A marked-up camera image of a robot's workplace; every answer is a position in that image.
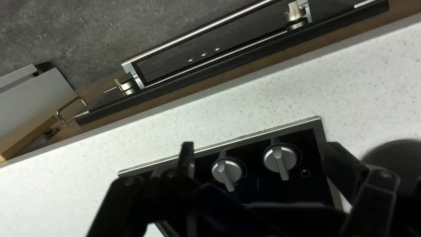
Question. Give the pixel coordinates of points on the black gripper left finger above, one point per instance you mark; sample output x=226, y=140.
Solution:
x=122, y=205

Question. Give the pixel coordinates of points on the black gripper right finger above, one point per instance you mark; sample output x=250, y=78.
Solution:
x=372, y=197

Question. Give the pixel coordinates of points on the silver cooktop knob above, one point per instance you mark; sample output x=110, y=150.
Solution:
x=224, y=169
x=276, y=158

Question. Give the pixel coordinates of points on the silver oven knob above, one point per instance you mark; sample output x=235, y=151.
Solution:
x=126, y=86
x=297, y=21

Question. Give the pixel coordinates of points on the black glass cooktop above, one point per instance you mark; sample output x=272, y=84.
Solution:
x=250, y=151

